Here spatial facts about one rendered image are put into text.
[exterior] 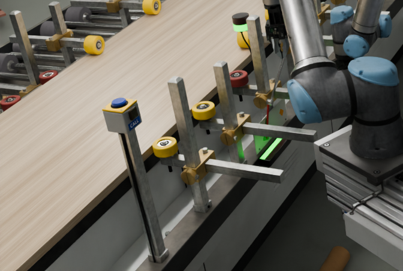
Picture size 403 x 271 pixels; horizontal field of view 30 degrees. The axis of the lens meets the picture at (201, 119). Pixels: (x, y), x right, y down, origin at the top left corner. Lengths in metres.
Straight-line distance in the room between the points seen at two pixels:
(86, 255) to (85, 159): 0.33
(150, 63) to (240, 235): 0.80
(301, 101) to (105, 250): 0.88
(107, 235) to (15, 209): 0.29
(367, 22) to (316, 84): 0.51
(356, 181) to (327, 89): 0.32
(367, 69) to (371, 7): 0.46
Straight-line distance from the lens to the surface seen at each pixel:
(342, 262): 3.16
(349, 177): 2.06
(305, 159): 3.62
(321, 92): 1.84
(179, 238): 2.34
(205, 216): 2.41
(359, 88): 1.85
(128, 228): 2.47
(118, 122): 2.00
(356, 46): 2.32
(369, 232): 1.85
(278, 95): 2.73
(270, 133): 2.50
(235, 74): 2.79
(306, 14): 1.93
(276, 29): 2.55
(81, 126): 2.69
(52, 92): 3.03
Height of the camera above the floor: 2.07
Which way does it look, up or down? 27 degrees down
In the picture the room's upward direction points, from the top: 12 degrees counter-clockwise
